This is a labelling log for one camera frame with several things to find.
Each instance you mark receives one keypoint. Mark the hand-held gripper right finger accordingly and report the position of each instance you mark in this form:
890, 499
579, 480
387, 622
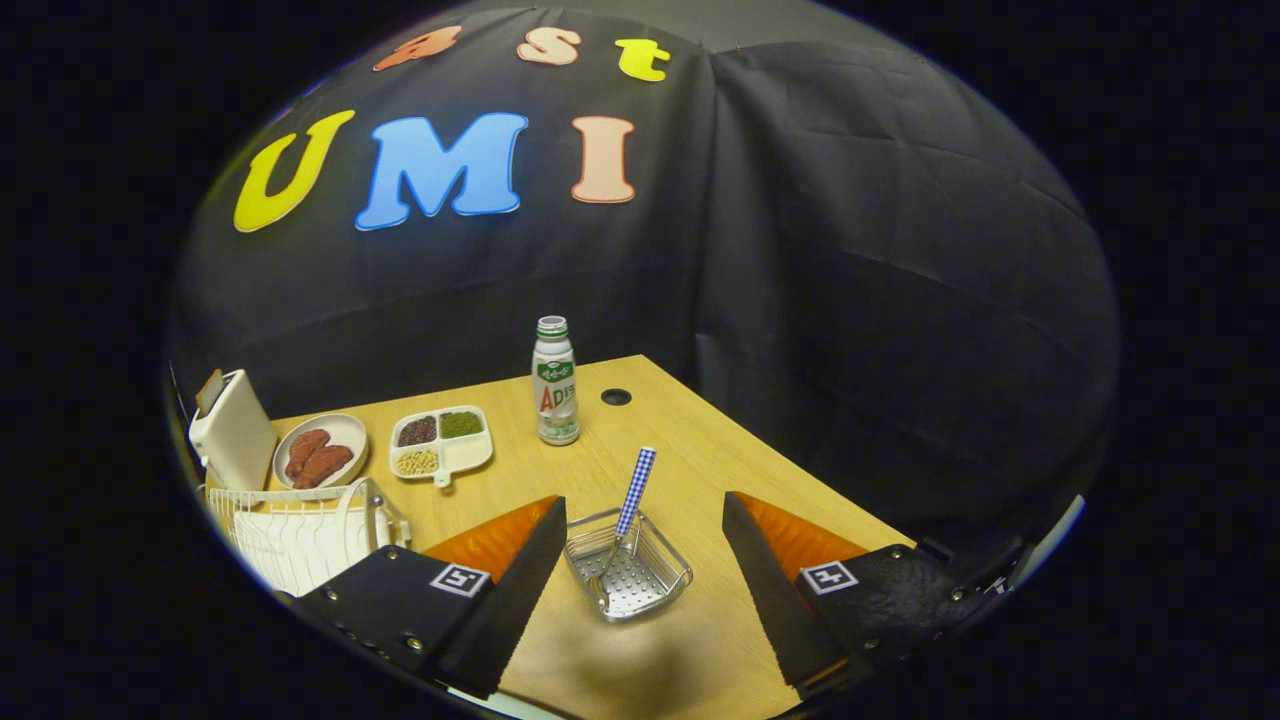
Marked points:
775, 600

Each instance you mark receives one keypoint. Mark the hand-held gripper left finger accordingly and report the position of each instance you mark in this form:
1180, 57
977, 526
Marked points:
500, 610

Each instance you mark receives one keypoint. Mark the beige round dish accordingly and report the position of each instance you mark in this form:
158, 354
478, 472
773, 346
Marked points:
345, 430

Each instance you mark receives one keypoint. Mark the white divided tray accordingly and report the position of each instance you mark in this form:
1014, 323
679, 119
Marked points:
465, 455

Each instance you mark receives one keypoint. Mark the pile of yellow soybeans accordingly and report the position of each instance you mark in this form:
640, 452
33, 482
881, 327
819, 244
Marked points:
418, 462

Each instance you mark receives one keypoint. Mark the pile of green beans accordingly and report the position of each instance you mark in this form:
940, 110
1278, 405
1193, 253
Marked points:
461, 424

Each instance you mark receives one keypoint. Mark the pile of dark red beans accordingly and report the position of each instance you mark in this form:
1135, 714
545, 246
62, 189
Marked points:
417, 431

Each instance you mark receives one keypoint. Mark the white drip tray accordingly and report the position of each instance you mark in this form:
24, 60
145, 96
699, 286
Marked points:
300, 550

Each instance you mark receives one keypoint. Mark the white drink bottle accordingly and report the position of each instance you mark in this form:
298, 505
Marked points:
556, 400

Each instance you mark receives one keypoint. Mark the red meat piece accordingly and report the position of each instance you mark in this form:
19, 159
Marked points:
325, 465
305, 447

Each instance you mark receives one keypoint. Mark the white toaster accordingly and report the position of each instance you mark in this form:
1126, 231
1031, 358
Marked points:
235, 430

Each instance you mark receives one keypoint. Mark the black backdrop cloth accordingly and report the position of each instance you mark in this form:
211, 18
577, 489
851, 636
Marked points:
850, 250

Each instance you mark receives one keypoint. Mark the brown toast slice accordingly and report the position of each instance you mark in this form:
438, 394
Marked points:
208, 392

